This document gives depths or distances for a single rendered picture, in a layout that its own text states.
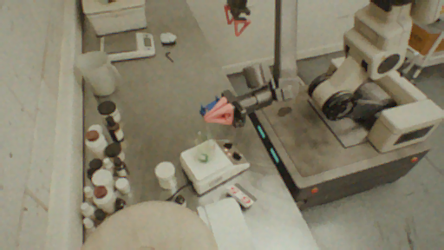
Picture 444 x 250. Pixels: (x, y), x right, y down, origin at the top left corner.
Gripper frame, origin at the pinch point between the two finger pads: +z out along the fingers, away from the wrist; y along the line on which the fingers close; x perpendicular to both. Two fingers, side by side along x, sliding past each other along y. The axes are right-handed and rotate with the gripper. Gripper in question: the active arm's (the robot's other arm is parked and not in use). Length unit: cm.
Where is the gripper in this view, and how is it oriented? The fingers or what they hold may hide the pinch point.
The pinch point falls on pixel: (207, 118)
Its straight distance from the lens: 75.4
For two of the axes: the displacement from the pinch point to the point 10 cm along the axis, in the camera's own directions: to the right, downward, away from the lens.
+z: -8.9, 3.5, -3.0
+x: 0.0, 6.6, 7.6
